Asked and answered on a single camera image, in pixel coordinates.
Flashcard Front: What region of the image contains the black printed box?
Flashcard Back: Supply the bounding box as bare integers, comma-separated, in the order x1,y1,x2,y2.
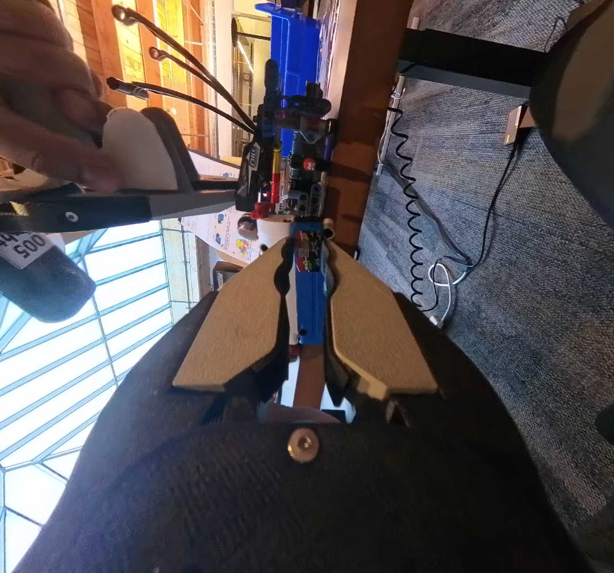
211,260,246,292

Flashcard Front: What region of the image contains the white cable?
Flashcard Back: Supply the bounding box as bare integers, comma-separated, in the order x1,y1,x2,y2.
428,261,470,330

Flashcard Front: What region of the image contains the blue plastic bin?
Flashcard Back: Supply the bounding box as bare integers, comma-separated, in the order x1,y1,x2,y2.
254,3,322,157

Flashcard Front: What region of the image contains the black coiled cable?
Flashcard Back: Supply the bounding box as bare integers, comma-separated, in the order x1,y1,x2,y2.
386,108,439,309

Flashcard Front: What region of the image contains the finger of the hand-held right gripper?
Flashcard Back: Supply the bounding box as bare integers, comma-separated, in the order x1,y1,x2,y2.
149,189,240,222

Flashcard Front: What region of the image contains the person's right hand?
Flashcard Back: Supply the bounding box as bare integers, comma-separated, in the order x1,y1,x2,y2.
0,0,122,195

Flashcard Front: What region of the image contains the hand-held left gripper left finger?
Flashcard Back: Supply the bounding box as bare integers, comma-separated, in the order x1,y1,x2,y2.
172,237,295,390

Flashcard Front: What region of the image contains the large grid window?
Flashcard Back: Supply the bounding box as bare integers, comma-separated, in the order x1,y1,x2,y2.
0,225,214,573

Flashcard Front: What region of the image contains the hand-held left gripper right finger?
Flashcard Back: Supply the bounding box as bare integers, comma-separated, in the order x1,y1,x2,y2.
325,241,440,402

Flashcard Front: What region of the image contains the black desk leg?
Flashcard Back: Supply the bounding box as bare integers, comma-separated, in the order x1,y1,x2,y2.
398,27,543,101

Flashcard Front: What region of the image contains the brown cardboard box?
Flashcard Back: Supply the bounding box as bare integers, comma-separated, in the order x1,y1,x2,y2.
503,105,535,148

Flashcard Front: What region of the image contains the toy brick car model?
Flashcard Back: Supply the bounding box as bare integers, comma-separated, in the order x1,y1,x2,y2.
108,4,339,358

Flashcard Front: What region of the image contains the white illustrated leaflet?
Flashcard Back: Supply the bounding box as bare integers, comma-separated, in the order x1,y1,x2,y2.
180,149,269,267

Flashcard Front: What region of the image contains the thin black cable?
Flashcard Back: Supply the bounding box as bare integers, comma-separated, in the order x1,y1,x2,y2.
451,137,521,274

